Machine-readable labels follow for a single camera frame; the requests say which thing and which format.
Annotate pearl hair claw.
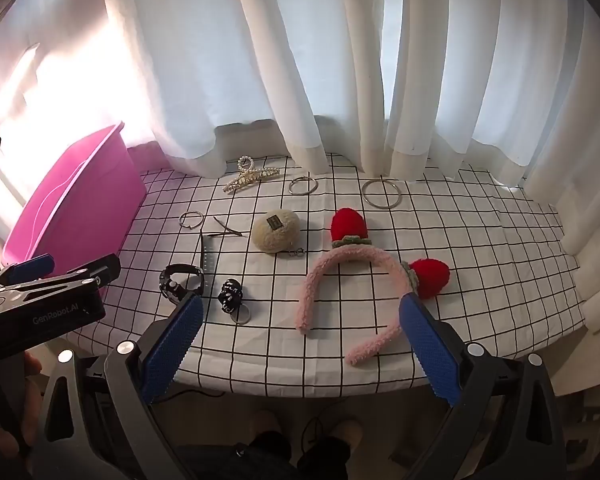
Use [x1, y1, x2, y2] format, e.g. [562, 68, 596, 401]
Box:
[222, 156, 282, 195]

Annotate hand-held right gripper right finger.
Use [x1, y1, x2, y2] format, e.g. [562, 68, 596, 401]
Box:
[399, 294, 566, 480]

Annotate large silver bangle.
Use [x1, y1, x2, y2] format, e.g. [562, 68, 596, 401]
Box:
[361, 176, 402, 210]

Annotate pink plastic basin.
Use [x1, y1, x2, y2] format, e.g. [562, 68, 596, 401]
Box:
[1, 121, 147, 301]

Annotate pink plush strawberry headband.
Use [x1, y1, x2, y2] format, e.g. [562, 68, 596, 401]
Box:
[295, 206, 452, 367]

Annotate black hairpin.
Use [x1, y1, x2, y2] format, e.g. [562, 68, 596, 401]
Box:
[203, 216, 244, 238]

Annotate black cable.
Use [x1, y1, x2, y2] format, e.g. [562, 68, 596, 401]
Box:
[170, 387, 328, 456]

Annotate white curtain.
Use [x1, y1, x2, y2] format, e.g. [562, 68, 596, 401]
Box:
[0, 0, 600, 396]

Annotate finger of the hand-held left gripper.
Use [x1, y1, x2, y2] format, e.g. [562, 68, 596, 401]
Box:
[0, 253, 121, 301]
[0, 254, 56, 288]

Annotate beige slipper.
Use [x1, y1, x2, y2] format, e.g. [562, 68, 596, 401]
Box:
[327, 417, 363, 443]
[247, 410, 283, 441]

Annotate medium silver bangle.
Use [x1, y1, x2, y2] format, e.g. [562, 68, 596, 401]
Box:
[287, 175, 319, 197]

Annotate beige fluffy hair clip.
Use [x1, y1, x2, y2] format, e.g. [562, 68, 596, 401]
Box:
[251, 209, 305, 258]

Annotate black flower hair tie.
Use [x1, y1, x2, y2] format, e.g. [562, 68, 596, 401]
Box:
[218, 281, 252, 324]

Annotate black hair clip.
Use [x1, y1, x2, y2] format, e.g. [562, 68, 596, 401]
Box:
[200, 231, 216, 278]

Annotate person's dark trousers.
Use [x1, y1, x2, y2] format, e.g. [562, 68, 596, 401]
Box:
[177, 435, 353, 480]

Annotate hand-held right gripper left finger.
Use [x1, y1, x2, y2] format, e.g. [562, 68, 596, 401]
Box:
[30, 291, 204, 480]

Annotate black wristwatch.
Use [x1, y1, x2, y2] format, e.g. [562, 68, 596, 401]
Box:
[160, 262, 207, 303]

